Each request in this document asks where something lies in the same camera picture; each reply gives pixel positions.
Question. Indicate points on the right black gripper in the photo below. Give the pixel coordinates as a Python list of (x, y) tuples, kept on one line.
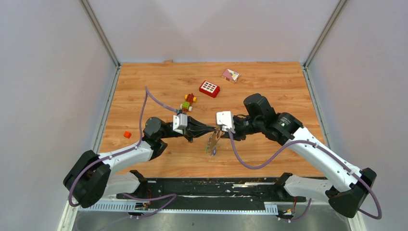
[(236, 136)]

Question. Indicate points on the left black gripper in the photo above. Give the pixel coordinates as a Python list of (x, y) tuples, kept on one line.
[(189, 133)]

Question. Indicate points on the large clear keyring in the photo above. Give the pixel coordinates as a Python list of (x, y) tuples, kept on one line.
[(215, 136)]

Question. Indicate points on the bunch of coloured keys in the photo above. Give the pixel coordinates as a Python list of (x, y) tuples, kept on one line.
[(211, 150)]

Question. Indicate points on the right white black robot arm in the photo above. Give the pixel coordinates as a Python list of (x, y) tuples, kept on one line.
[(344, 187)]

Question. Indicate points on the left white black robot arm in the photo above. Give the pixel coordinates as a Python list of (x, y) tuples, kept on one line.
[(94, 176)]

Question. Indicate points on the colourful toy brick car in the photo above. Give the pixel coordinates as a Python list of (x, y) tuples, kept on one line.
[(186, 106)]

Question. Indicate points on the red window toy brick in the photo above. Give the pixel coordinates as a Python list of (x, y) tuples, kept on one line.
[(209, 89)]

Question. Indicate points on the pink picture toy block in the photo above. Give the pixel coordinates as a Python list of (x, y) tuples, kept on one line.
[(230, 75)]

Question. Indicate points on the small orange cube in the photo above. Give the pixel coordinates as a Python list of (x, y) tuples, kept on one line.
[(127, 134)]

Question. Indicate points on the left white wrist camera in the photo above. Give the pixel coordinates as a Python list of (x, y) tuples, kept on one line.
[(180, 122)]

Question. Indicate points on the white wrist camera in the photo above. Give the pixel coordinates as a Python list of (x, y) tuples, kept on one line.
[(180, 122), (225, 121)]

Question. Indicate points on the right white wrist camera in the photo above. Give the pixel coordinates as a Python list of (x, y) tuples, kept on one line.
[(225, 121)]

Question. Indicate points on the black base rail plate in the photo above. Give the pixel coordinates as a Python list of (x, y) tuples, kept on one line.
[(204, 196)]

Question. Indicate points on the right aluminium frame post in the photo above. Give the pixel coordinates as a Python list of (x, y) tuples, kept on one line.
[(326, 30)]

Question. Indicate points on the aluminium frame post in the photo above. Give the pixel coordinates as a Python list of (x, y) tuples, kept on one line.
[(326, 30), (99, 31)]

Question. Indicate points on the left aluminium frame post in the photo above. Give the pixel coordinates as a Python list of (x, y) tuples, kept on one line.
[(99, 31)]

